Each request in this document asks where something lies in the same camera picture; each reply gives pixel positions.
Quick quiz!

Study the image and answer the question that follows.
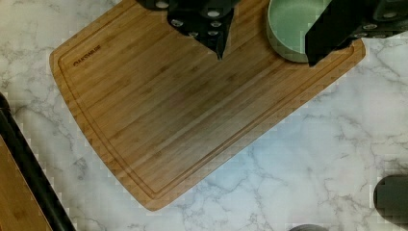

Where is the black round lid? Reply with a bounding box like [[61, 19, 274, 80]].
[[289, 224, 328, 231]]

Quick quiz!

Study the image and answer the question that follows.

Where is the light green bowl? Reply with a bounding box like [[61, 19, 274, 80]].
[[267, 0, 332, 64]]

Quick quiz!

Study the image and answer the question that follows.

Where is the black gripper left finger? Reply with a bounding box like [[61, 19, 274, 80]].
[[136, 0, 241, 60]]

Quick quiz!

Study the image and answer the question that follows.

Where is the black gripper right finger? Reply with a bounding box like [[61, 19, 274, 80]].
[[305, 0, 408, 66]]

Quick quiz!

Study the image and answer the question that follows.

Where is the bamboo cutting board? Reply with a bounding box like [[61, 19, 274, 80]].
[[50, 0, 366, 211]]

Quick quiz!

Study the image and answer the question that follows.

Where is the black toaster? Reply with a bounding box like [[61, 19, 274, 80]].
[[373, 175, 408, 229]]

